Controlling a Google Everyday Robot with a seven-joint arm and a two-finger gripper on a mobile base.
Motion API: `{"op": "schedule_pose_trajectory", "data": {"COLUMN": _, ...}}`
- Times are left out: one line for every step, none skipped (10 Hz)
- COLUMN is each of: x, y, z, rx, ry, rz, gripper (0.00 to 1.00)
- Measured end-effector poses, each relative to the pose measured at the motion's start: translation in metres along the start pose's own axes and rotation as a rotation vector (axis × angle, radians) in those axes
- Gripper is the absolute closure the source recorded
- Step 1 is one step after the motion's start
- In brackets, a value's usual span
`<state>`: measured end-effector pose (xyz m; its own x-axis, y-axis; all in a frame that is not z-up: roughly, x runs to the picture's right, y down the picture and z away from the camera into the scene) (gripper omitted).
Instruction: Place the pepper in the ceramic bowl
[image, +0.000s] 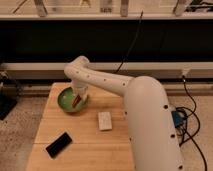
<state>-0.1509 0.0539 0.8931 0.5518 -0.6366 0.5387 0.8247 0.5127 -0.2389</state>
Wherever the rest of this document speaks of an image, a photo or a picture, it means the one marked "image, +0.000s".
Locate red pepper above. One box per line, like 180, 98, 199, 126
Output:
72, 95, 81, 108

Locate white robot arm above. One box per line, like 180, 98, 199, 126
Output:
64, 56, 185, 171

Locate green ceramic bowl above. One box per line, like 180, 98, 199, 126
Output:
57, 87, 88, 113

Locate white remote control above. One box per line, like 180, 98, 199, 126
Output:
98, 112, 112, 131

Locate black phone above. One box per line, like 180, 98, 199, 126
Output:
46, 132, 72, 158

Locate black object at left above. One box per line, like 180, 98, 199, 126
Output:
0, 71, 19, 120

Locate blue power box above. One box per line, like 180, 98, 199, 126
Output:
172, 111, 183, 127

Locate black cable to window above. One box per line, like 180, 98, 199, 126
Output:
113, 9, 145, 74

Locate black floor cables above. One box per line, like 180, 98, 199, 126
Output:
174, 75, 209, 171

